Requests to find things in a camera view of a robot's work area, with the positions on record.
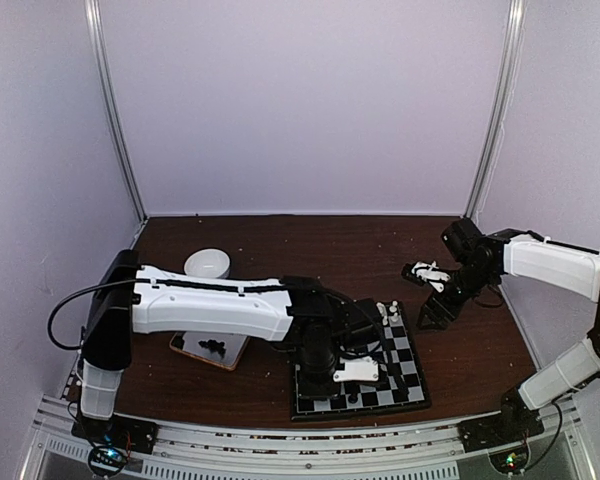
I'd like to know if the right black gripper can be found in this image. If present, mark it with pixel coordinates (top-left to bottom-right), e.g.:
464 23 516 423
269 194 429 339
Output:
416 262 497 330

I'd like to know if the black grey chessboard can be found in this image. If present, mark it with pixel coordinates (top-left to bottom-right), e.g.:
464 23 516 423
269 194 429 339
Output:
290 300 431 422

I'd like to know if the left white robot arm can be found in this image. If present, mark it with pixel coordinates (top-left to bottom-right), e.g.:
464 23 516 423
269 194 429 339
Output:
79 250 383 444

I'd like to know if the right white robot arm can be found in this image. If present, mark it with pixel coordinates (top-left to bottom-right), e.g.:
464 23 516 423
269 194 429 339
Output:
402 218 600 442

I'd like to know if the wooden rimmed black tray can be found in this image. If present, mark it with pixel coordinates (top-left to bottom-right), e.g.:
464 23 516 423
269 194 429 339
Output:
169 331 249 371

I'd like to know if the white ceramic bowl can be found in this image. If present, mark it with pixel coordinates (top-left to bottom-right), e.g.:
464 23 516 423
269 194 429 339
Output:
184 248 231 279

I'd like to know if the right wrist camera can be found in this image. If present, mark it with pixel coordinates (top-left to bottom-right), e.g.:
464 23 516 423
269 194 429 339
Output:
401 261 451 293

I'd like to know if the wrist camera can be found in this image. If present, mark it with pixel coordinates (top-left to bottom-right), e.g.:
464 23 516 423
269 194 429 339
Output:
332 357 380 383
401 261 451 293

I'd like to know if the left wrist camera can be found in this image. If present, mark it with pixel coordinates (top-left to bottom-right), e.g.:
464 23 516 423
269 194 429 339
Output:
332 357 380 383

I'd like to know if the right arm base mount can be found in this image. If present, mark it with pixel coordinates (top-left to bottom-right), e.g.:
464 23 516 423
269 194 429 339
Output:
458 413 545 477

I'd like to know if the aluminium front rail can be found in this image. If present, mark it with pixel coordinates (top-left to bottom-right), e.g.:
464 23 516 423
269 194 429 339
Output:
15 395 600 479

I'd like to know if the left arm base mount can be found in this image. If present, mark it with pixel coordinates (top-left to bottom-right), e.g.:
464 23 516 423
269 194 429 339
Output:
71 415 158 478

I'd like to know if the right aluminium frame post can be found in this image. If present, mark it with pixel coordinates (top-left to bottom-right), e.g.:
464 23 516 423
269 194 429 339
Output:
464 0 527 221

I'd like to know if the aluminium frame post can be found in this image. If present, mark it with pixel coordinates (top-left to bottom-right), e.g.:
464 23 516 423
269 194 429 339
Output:
464 0 527 221
84 0 148 223

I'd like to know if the left aluminium frame post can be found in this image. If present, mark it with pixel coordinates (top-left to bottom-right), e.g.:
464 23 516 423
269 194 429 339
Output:
84 0 148 223

